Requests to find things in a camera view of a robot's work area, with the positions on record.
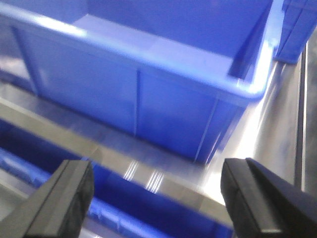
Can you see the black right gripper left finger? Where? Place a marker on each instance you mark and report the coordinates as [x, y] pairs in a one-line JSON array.
[[58, 208]]

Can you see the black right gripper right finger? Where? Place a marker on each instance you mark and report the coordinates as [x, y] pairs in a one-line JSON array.
[[263, 205]]

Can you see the blue bin lower shelf left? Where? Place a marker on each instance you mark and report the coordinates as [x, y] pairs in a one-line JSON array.
[[29, 157]]

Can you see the blue bin shelf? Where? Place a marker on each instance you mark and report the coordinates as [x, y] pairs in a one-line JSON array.
[[135, 212], [29, 157]]

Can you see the blue bin lower shelf right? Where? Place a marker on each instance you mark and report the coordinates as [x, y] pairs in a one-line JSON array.
[[135, 212]]

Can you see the blue target bin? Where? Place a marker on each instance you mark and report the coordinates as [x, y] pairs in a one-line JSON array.
[[177, 73]]

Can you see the steel shelf rack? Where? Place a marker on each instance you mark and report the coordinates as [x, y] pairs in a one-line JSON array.
[[272, 131]]

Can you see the large blue crate behind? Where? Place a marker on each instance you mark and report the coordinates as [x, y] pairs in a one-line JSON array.
[[300, 21]]

